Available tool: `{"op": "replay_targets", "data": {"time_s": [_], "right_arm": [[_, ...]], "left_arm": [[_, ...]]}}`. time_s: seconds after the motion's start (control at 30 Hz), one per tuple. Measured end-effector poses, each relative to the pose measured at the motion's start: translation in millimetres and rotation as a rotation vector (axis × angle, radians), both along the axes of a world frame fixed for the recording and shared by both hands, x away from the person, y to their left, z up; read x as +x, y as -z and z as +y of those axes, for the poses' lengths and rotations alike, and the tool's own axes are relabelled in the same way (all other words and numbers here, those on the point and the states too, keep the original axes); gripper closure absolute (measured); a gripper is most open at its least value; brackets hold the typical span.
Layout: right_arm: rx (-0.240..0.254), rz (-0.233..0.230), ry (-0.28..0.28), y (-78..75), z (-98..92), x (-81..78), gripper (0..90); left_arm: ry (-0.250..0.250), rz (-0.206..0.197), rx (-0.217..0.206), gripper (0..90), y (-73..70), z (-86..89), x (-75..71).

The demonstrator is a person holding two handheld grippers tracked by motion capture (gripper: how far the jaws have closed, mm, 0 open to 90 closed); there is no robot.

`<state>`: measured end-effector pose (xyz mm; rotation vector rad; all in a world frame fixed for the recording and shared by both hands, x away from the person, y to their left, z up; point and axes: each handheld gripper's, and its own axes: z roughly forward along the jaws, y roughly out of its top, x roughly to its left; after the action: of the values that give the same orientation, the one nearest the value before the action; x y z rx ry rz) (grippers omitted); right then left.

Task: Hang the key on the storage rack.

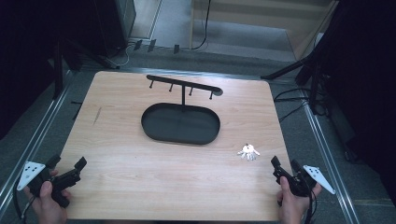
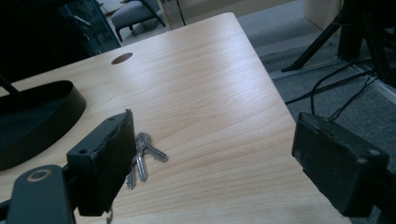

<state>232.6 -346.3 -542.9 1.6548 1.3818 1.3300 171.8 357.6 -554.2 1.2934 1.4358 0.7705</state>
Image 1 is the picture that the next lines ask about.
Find person's left hand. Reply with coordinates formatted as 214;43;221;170
23;169;73;224

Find black hanging cable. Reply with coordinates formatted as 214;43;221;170
191;0;213;50

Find black metal stand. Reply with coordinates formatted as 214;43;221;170
261;29;331;116
50;36;121;101

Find silver metal rail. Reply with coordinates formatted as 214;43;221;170
300;99;362;224
0;83;73;216

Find person's right hand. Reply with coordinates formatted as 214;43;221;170
276;175;323;224

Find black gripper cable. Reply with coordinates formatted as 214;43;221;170
305;189;318;224
12;182;35;220

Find white cable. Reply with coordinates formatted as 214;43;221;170
105;45;131;67

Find dark cabinet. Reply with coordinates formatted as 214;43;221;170
92;0;137;58

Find light wooden furniture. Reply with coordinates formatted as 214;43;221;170
189;0;340;61

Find black floor cables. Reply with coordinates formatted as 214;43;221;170
273;87;313;123

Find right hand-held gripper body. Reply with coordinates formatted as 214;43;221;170
273;164;337;198

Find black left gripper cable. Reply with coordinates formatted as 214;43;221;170
12;182;35;220

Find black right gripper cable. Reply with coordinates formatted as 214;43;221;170
305;189;318;224

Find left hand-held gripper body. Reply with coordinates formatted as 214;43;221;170
16;161;82;209

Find silver bunch of keys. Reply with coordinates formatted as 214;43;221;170
236;143;262;161

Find black key rack with tray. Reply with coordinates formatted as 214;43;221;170
140;74;224;146

